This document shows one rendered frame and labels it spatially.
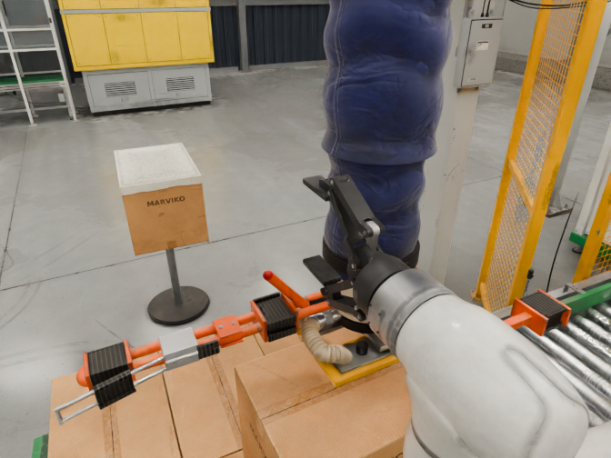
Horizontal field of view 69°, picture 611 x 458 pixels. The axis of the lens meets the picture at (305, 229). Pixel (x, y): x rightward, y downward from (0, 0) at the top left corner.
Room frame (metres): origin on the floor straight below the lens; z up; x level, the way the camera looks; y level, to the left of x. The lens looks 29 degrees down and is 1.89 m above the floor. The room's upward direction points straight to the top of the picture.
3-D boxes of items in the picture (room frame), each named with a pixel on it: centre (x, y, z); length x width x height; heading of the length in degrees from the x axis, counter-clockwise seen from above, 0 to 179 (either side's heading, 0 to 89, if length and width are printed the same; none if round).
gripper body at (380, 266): (0.45, -0.08, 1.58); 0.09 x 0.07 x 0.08; 26
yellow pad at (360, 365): (0.82, -0.20, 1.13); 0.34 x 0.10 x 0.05; 116
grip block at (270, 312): (0.79, 0.07, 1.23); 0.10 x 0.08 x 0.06; 26
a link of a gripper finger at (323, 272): (0.57, -0.02, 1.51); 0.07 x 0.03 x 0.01; 26
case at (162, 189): (2.38, 0.85, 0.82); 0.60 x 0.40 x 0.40; 23
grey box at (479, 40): (2.19, -0.79, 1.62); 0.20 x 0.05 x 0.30; 115
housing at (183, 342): (0.70, 0.26, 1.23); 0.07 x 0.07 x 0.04; 26
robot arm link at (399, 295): (0.38, -0.12, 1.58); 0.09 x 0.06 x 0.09; 116
